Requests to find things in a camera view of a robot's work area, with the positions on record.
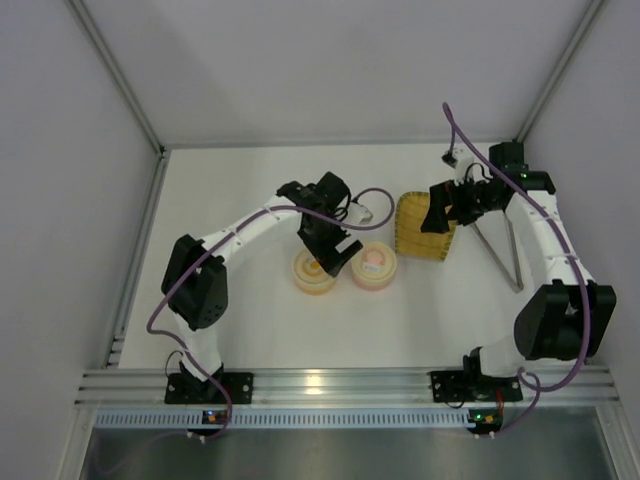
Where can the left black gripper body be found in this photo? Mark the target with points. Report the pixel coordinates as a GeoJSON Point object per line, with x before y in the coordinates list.
{"type": "Point", "coordinates": [326, 245]}

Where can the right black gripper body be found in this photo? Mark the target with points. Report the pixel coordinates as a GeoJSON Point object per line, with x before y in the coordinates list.
{"type": "Point", "coordinates": [454, 203]}

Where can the cream lid orange knob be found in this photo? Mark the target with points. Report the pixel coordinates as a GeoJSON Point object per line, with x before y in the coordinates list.
{"type": "Point", "coordinates": [305, 266]}

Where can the cream lid pink knob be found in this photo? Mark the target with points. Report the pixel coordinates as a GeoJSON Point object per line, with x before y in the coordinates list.
{"type": "Point", "coordinates": [375, 257]}

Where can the metal tongs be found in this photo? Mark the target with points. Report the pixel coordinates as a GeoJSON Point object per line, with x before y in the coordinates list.
{"type": "Point", "coordinates": [504, 256]}

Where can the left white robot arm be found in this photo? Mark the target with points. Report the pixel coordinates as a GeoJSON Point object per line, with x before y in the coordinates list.
{"type": "Point", "coordinates": [196, 279]}

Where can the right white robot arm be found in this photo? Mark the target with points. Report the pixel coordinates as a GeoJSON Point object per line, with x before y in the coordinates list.
{"type": "Point", "coordinates": [564, 321]}

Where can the yellow lunch bowl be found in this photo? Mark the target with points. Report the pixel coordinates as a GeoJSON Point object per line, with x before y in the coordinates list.
{"type": "Point", "coordinates": [315, 287]}

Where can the pink lunch bowl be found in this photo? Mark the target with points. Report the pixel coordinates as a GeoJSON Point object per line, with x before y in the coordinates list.
{"type": "Point", "coordinates": [366, 281]}

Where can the yellow woven tray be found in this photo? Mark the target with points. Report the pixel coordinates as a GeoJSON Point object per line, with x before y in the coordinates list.
{"type": "Point", "coordinates": [409, 240]}

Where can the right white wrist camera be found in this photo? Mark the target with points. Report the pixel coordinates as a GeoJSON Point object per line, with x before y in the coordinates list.
{"type": "Point", "coordinates": [461, 161]}

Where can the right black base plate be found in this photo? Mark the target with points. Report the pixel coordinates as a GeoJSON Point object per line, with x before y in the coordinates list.
{"type": "Point", "coordinates": [458, 386]}

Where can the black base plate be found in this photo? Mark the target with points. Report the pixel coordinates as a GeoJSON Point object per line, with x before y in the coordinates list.
{"type": "Point", "coordinates": [215, 389]}
{"type": "Point", "coordinates": [458, 386]}

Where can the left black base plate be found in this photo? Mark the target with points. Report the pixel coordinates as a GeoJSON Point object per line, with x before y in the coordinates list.
{"type": "Point", "coordinates": [215, 389]}

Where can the aluminium mounting rail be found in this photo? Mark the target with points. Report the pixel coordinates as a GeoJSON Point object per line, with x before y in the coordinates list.
{"type": "Point", "coordinates": [326, 388]}

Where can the right aluminium frame post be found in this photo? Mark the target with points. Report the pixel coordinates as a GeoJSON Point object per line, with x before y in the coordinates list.
{"type": "Point", "coordinates": [577, 37]}

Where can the aluminium frame post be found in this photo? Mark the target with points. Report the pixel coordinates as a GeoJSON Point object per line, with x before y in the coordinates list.
{"type": "Point", "coordinates": [577, 37]}
{"type": "Point", "coordinates": [104, 53]}

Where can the slotted grey cable duct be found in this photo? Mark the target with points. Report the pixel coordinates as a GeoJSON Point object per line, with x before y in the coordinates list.
{"type": "Point", "coordinates": [270, 418]}

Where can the left aluminium frame post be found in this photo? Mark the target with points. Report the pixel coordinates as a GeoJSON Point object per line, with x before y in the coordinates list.
{"type": "Point", "coordinates": [104, 53]}

